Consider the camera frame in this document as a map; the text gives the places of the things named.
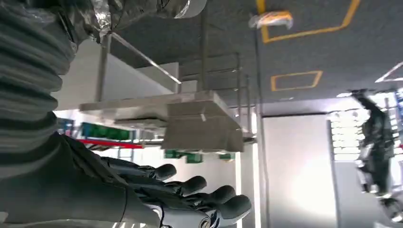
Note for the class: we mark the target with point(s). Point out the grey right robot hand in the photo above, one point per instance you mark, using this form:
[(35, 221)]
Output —
[(94, 195)]

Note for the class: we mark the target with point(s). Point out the ribbed grey right arm sleeve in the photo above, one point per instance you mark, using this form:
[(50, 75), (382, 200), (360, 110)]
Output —
[(25, 94)]

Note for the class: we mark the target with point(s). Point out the clear plastic bag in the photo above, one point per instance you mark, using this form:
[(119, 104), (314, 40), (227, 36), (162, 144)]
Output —
[(270, 19)]

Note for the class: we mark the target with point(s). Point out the crinkled silver foil cover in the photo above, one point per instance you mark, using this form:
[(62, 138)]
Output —
[(126, 11)]

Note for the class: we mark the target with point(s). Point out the black standing robot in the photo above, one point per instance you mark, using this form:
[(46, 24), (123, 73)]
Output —
[(376, 148)]

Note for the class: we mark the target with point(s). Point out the green crate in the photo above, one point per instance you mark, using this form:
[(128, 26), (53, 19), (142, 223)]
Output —
[(105, 131), (226, 156), (189, 158)]

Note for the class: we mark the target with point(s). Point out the red bar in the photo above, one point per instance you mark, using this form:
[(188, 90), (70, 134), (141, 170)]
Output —
[(110, 143)]

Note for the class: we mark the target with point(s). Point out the thin metal pole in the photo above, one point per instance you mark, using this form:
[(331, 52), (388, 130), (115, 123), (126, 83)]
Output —
[(261, 176)]

